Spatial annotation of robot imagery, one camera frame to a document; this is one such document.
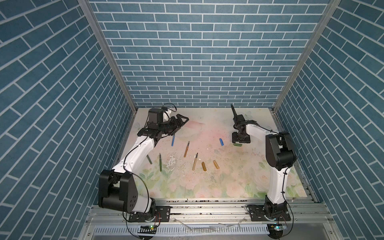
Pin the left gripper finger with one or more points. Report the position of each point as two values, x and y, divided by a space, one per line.
182 119
177 124

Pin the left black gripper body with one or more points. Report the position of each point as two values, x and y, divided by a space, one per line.
170 126

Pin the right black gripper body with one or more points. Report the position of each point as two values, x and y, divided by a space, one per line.
239 139

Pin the green pen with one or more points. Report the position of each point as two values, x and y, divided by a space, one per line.
160 163
149 159

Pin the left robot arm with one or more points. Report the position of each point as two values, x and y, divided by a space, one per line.
117 187

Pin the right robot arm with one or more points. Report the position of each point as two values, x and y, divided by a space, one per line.
280 155

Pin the brown pen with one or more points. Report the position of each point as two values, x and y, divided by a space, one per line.
186 151

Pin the tan pen cap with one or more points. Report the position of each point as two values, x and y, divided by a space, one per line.
216 164

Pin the tan pen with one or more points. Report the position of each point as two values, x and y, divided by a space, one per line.
195 162

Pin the floral table mat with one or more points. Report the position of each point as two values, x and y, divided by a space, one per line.
244 172

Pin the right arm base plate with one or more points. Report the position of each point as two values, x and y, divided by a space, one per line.
268 212

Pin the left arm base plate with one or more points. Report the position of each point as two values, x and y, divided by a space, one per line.
161 212

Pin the aluminium mounting rail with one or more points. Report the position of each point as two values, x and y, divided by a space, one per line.
214 220

